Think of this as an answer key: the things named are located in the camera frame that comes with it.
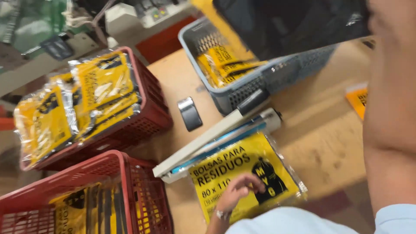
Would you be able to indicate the person's left hand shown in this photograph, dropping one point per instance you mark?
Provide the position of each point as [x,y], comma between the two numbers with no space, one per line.
[236,191]

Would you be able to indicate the person's right hand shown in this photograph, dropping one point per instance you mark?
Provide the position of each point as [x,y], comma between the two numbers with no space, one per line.
[380,16]

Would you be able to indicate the person's left fingers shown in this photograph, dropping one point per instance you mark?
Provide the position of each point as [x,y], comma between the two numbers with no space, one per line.
[255,183]

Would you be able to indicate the yellow waste bag packet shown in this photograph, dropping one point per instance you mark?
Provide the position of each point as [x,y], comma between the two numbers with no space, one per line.
[227,165]

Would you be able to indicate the black and yellow bag packet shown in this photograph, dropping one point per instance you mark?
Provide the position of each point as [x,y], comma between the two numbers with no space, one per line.
[286,22]

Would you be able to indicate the person's light blue shirt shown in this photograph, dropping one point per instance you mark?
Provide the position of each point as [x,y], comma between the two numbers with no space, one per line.
[292,222]

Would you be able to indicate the white impulse heat sealer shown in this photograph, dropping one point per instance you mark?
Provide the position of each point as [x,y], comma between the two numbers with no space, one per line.
[211,136]

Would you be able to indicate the grey plastic basket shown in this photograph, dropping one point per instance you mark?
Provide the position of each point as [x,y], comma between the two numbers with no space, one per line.
[253,89]

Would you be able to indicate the small grey metal block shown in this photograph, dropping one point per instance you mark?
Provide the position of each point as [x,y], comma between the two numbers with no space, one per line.
[190,114]

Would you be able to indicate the red plastic crate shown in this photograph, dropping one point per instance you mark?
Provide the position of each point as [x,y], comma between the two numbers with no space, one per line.
[143,195]
[146,107]

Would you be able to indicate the pile of yellow bag packets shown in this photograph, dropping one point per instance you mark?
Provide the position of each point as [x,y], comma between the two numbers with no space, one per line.
[224,66]

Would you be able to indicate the orange bag packet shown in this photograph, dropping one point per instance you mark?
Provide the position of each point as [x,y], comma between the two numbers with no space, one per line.
[357,99]

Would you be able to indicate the red panel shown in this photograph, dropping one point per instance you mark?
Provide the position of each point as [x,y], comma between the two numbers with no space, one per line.
[162,42]

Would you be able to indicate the row of yellow bag packets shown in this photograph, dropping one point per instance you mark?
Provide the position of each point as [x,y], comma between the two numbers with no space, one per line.
[87,211]

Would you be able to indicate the stack of yellow bag packets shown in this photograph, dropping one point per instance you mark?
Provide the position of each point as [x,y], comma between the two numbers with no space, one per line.
[104,84]

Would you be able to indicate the large yellow bag packet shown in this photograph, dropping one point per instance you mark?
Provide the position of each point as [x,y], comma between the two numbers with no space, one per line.
[42,123]

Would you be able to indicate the dark grey plate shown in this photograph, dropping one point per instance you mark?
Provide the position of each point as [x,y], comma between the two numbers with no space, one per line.
[57,47]

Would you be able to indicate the green and white machine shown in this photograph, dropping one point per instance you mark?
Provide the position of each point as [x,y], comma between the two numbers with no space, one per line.
[35,26]

